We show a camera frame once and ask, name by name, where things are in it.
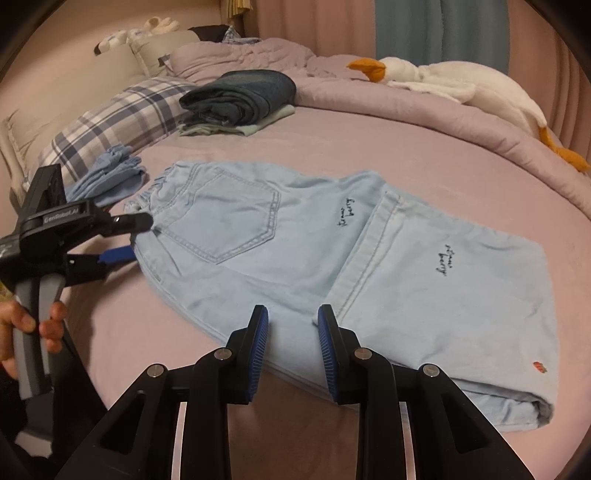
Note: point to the folded green garment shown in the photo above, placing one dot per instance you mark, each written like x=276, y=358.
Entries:
x=272, y=117

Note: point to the dark garment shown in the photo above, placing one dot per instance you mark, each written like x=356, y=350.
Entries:
x=207, y=33

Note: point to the folded blue pants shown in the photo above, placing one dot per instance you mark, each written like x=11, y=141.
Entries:
x=111, y=180

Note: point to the white goose plush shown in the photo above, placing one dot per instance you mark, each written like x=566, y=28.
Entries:
x=461, y=83

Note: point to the blue curtain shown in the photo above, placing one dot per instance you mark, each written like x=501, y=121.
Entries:
x=438, y=32

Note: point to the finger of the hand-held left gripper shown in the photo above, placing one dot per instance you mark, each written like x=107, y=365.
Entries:
x=134, y=222
x=117, y=254

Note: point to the black and white plush toy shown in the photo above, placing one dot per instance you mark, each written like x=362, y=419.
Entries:
x=111, y=44

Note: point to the plaid shirt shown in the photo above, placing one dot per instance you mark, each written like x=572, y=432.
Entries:
x=240, y=36

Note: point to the plaid pillow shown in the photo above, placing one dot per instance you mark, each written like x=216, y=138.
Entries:
x=115, y=120

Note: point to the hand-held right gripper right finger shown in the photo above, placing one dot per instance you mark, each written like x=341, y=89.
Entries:
x=330, y=355

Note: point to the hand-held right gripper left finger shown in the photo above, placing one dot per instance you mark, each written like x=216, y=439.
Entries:
x=258, y=350

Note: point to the light blue denim pants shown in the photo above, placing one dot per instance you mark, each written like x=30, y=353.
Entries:
x=300, y=240

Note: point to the person's left hand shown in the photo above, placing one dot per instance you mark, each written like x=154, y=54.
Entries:
x=53, y=321

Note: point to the lilac duvet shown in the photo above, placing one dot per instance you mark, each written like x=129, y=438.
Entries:
x=369, y=97

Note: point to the pink curtain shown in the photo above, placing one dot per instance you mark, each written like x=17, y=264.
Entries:
x=314, y=23

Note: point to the folded dark denim jeans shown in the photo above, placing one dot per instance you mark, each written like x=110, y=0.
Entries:
x=249, y=92

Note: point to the beige pillow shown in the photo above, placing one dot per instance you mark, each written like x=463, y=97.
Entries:
x=55, y=92
x=161, y=50

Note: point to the pink bed sheet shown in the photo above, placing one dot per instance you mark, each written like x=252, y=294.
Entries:
x=461, y=175

